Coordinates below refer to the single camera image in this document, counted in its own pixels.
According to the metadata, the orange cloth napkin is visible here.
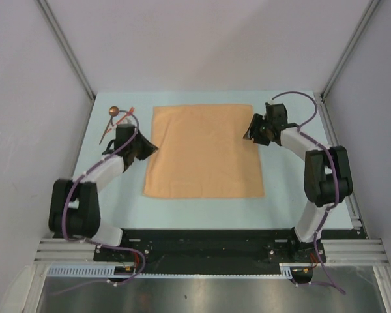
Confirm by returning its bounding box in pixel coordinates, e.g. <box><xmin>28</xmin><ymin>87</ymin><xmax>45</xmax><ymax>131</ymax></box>
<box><xmin>143</xmin><ymin>104</ymin><xmax>265</xmax><ymax>199</ymax></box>

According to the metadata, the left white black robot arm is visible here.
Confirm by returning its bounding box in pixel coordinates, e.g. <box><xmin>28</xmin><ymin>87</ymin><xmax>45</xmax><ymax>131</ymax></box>
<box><xmin>48</xmin><ymin>124</ymin><xmax>158</xmax><ymax>261</ymax></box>

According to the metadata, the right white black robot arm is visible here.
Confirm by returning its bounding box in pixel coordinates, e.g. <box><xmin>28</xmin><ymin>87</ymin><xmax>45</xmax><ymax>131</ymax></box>
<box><xmin>244</xmin><ymin>103</ymin><xmax>353</xmax><ymax>262</ymax></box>

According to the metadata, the orange plastic fork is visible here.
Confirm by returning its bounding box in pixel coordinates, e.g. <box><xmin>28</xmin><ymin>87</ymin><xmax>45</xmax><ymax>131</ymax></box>
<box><xmin>108</xmin><ymin>106</ymin><xmax>135</xmax><ymax>132</ymax></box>

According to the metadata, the copper spoon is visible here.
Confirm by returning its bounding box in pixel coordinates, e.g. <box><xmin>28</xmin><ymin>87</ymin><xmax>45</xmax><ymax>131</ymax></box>
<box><xmin>99</xmin><ymin>106</ymin><xmax>119</xmax><ymax>145</ymax></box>

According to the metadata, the right aluminium frame post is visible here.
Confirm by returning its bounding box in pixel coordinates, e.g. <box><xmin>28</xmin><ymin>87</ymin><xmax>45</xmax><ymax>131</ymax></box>
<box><xmin>321</xmin><ymin>0</ymin><xmax>382</xmax><ymax>98</ymax></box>

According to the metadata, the aluminium frame post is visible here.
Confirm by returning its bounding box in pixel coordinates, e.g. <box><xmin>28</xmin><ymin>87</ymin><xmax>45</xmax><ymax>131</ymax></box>
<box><xmin>321</xmin><ymin>0</ymin><xmax>382</xmax><ymax>98</ymax></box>
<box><xmin>35</xmin><ymin>0</ymin><xmax>96</xmax><ymax>104</ymax></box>

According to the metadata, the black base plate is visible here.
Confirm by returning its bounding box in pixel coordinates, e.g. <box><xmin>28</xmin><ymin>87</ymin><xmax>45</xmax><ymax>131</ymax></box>
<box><xmin>93</xmin><ymin>229</ymin><xmax>326</xmax><ymax>275</ymax></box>

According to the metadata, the slotted cable duct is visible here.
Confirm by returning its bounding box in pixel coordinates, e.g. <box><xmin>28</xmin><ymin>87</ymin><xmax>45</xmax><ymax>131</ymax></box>
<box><xmin>48</xmin><ymin>265</ymin><xmax>311</xmax><ymax>280</ymax></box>

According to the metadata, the left aluminium frame post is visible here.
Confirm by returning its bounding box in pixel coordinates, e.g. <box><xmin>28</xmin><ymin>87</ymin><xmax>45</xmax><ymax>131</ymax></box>
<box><xmin>35</xmin><ymin>0</ymin><xmax>96</xmax><ymax>104</ymax></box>

